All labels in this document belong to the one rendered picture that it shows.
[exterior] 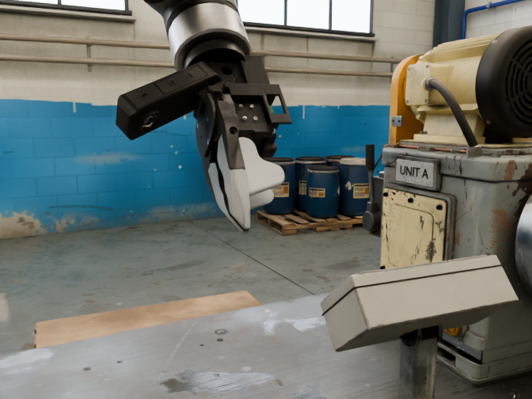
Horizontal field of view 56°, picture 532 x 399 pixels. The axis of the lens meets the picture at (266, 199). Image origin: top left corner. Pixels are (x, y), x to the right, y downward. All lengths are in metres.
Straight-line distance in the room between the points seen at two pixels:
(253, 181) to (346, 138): 6.41
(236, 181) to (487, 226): 0.47
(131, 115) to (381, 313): 0.29
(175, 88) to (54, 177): 5.10
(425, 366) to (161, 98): 0.36
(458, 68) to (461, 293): 0.56
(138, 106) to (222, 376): 0.52
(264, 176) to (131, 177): 5.24
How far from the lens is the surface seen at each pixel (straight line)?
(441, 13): 7.94
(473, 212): 0.84
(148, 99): 0.50
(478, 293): 0.51
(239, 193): 0.46
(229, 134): 0.47
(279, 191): 5.47
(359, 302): 0.44
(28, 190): 5.59
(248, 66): 0.57
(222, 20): 0.58
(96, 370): 0.93
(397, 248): 0.97
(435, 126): 1.03
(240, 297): 3.04
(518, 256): 0.82
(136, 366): 0.92
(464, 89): 0.95
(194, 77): 0.53
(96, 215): 5.70
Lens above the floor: 1.22
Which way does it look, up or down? 10 degrees down
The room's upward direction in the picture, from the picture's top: straight up
